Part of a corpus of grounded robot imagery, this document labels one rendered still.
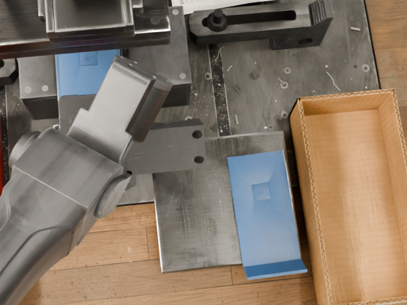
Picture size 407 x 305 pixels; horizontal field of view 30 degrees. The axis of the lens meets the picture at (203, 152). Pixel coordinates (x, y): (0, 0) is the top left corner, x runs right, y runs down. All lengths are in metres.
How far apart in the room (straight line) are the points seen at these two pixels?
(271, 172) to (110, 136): 0.34
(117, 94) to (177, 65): 0.28
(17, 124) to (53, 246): 0.44
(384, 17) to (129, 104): 0.51
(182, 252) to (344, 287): 0.20
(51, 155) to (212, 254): 0.37
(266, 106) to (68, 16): 0.36
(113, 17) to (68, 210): 0.22
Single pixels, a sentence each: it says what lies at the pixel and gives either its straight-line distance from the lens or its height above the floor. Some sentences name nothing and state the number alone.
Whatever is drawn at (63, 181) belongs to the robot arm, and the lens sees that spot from 0.58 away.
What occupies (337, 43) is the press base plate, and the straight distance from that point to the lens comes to 1.03.
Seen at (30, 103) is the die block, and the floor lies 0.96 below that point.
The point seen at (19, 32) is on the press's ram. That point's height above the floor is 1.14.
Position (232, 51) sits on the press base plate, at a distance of 1.01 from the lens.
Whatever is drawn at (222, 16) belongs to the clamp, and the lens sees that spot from 0.92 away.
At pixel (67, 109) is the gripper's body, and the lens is 0.77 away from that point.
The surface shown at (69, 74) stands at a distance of 0.90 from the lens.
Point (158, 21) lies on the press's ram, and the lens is 0.76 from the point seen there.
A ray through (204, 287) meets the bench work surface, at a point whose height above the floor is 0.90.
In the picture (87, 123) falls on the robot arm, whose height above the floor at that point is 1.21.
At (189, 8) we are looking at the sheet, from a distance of 0.97.
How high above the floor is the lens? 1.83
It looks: 75 degrees down
